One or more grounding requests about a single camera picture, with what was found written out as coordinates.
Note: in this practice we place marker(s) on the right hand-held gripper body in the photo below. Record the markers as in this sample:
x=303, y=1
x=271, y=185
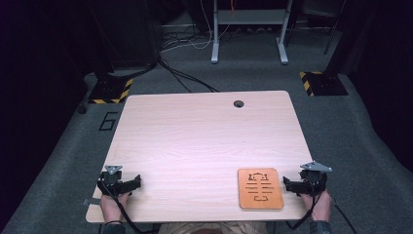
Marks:
x=313, y=182

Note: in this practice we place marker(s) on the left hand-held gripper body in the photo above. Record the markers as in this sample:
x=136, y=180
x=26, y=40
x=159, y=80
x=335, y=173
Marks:
x=112, y=182

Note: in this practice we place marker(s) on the person's left hand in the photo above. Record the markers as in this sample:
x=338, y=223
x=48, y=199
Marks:
x=112, y=206

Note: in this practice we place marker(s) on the person's right hand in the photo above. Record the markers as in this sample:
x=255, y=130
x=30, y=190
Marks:
x=319, y=208

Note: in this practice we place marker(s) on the grey tape strip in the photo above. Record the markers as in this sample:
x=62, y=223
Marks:
x=91, y=202

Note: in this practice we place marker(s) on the orange wooden cut-out board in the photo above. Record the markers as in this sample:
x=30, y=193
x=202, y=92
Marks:
x=260, y=188

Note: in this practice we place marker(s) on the small dark round object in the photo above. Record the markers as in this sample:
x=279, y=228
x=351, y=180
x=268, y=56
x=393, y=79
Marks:
x=82, y=109

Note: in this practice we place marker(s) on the person's beige trousers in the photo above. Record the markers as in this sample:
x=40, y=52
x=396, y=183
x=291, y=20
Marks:
x=212, y=228

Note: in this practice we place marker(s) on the black cabinet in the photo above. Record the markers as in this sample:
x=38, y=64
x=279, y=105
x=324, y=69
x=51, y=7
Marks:
x=133, y=32

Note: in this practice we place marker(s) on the black tripod leg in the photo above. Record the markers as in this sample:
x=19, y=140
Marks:
x=334, y=27

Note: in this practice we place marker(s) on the black hazard-striped base plate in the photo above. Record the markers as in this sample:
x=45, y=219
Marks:
x=110, y=91
x=323, y=84

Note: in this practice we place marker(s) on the black stand post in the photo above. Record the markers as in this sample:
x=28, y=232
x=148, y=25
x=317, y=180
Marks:
x=344, y=35

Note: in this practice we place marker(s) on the white metal desk frame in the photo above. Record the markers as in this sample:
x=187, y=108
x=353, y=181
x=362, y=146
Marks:
x=248, y=16

